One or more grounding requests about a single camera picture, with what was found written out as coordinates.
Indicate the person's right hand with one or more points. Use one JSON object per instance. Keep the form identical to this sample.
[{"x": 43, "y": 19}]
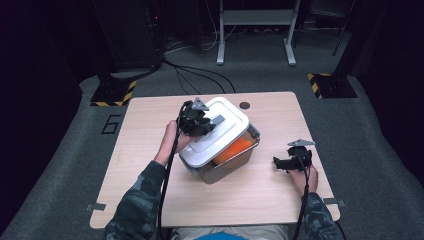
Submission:
[{"x": 308, "y": 181}]

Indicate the dark round table grommet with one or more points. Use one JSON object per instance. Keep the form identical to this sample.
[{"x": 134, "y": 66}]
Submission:
[{"x": 244, "y": 105}]

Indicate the person's left hand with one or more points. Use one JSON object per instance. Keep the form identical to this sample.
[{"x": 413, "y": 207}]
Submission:
[{"x": 170, "y": 143}]

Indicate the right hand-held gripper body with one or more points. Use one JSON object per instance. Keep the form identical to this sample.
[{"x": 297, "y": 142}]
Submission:
[{"x": 301, "y": 156}]

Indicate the black striped stand base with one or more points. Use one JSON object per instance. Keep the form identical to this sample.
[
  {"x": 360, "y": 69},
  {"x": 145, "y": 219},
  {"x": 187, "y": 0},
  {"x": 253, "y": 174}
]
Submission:
[
  {"x": 111, "y": 93},
  {"x": 333, "y": 86}
]

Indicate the white metal stand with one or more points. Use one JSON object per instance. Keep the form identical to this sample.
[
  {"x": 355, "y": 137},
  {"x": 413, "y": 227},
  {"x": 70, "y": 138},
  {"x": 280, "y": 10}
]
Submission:
[{"x": 256, "y": 16}]

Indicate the person's blue shirt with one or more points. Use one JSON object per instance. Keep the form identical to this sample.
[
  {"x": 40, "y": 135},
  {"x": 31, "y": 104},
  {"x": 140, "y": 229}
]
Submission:
[{"x": 220, "y": 236}]

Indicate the white box lid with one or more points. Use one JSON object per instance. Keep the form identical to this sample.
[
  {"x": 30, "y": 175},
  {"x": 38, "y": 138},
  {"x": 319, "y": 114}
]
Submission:
[{"x": 220, "y": 136}]

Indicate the orange plush toy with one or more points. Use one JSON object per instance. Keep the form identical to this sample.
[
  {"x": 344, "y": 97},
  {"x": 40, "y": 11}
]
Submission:
[{"x": 233, "y": 150}]

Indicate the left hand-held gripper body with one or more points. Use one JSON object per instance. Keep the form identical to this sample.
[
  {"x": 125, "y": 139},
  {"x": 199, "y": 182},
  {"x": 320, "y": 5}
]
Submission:
[{"x": 191, "y": 118}]

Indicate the dark equipment cabinet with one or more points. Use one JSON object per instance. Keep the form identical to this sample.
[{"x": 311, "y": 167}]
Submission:
[{"x": 130, "y": 33}]

